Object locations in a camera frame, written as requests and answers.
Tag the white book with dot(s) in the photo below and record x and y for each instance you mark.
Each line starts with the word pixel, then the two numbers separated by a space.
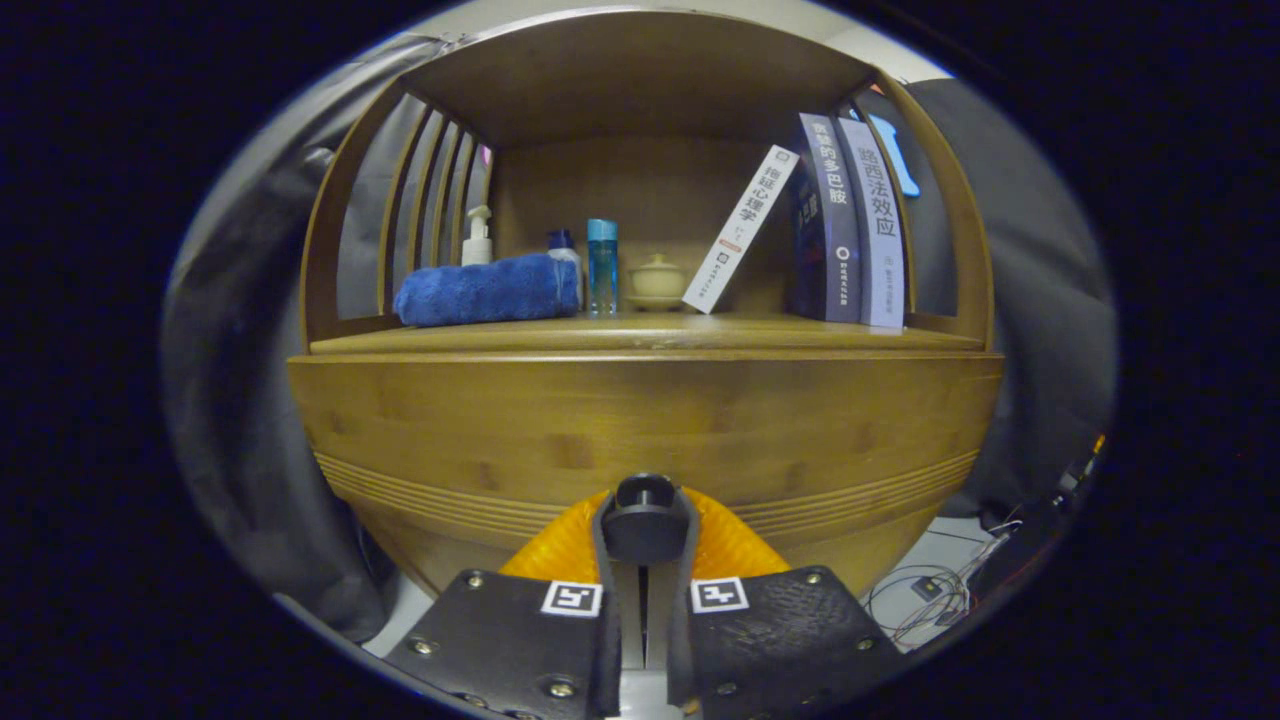
pixel 740 230

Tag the wooden cabinet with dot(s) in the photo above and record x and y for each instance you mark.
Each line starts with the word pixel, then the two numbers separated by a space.
pixel 640 190

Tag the white pump bottle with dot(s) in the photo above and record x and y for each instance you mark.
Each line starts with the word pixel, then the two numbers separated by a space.
pixel 477 245

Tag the wooden countertop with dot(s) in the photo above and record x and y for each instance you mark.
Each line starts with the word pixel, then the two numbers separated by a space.
pixel 650 332

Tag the white bottle with blue cap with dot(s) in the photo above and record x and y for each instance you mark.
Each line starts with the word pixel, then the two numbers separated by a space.
pixel 562 243

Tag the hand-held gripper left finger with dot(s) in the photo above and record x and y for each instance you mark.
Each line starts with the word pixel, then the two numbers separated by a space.
pixel 610 640

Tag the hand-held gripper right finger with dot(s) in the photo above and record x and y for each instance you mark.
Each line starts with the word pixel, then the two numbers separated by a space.
pixel 680 640

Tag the wooden drawer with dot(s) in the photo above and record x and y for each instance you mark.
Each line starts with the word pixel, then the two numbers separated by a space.
pixel 650 420

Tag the rolled blue towel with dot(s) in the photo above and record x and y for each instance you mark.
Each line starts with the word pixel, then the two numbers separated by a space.
pixel 490 290

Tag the pale lavender book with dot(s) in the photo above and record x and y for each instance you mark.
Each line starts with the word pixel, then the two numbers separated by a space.
pixel 880 230

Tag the clear blue bottle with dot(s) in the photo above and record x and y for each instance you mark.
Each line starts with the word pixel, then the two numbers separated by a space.
pixel 602 265

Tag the beige lidded teacup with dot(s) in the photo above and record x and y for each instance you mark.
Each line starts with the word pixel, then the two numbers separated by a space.
pixel 657 282

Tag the dark blue book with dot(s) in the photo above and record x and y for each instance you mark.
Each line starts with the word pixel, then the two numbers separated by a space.
pixel 830 220

